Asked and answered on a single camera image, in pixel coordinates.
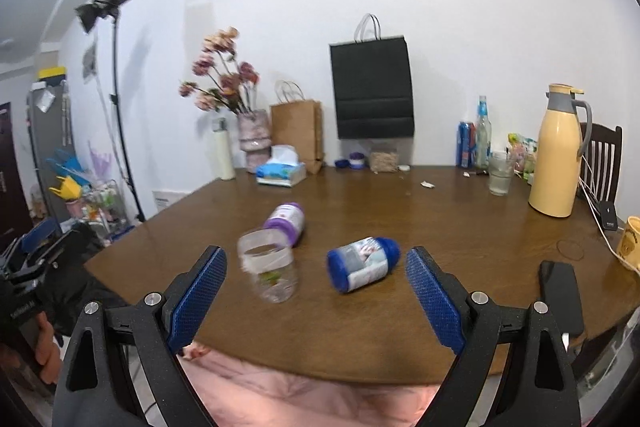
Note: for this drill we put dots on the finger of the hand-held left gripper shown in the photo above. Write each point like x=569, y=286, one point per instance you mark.
x=37, y=234
x=60, y=249

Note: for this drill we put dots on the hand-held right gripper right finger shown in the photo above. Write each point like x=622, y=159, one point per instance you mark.
x=432, y=302

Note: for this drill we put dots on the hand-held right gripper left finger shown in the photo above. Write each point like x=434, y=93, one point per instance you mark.
x=200, y=297

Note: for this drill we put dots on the clear plastic cup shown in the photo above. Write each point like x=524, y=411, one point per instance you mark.
x=268, y=266

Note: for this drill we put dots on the blue labelled cup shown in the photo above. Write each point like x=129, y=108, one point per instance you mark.
x=362, y=264

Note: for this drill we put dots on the purple lidded cup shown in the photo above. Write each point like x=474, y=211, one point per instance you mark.
x=287, y=222

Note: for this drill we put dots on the small purple white cup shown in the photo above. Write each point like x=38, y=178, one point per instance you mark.
x=356, y=160

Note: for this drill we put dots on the person's left hand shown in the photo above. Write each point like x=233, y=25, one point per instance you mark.
x=49, y=349

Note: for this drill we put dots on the grey refrigerator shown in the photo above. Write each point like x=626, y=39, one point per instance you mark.
x=47, y=132

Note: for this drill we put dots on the black smartphone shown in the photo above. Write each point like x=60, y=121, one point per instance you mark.
x=561, y=297

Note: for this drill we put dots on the pink padded clothing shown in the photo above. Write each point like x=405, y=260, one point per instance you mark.
x=305, y=392

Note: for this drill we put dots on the drinking glass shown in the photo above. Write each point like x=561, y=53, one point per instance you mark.
x=500, y=177

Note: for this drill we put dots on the white insulated bottle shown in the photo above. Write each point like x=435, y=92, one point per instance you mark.
x=223, y=154

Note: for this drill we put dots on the tissue box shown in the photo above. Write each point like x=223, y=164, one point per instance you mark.
x=281, y=172

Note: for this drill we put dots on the clear snack container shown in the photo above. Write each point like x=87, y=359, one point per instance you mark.
x=384, y=160

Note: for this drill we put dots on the blue soda can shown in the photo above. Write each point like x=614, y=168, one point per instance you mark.
x=466, y=146

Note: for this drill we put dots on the small blue lid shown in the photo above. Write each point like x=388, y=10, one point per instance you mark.
x=343, y=163

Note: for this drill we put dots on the clear glass bottle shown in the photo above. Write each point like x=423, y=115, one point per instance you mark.
x=482, y=139

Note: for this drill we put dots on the colourful snack packets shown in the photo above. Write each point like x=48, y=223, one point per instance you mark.
x=521, y=154

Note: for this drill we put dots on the pink flower vase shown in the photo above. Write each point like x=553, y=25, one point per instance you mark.
x=255, y=132

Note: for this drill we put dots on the yellow thermos jug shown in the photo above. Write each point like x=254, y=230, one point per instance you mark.
x=556, y=157

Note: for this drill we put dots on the brown paper bag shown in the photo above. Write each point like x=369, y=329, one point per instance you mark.
x=297, y=132

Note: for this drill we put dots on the yellow cartoon mug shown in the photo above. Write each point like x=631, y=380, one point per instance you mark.
x=631, y=243

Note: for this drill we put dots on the black paper bag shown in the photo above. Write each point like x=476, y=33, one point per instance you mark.
x=372, y=92

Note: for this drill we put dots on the dark wooden chair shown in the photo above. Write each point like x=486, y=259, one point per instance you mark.
x=602, y=164

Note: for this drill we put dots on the pink artificial flowers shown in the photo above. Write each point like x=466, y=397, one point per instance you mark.
x=222, y=77

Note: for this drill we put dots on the black studio light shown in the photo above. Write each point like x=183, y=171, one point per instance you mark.
x=105, y=2

